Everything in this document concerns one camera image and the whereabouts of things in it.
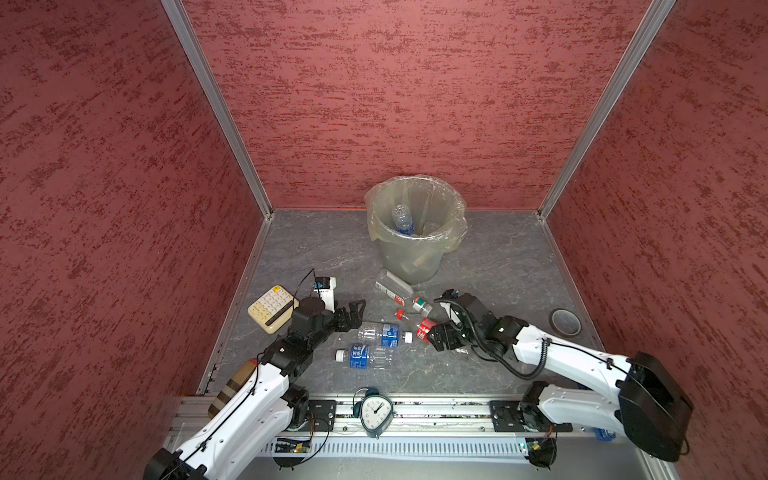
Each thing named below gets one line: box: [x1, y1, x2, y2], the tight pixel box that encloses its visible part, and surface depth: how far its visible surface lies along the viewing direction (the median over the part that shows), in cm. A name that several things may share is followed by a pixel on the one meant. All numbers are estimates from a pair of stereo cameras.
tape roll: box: [549, 308, 583, 337], surface depth 93 cm
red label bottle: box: [416, 318, 437, 343], surface depth 86 cm
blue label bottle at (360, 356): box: [334, 344, 393, 369], surface depth 81 cm
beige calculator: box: [247, 285, 300, 335], surface depth 94 cm
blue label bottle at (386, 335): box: [358, 323, 413, 348], surface depth 85 cm
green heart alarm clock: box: [353, 387, 394, 440], surface depth 73 cm
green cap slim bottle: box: [412, 297, 433, 317], surface depth 92 cm
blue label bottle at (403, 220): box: [392, 204, 415, 236], surface depth 100 cm
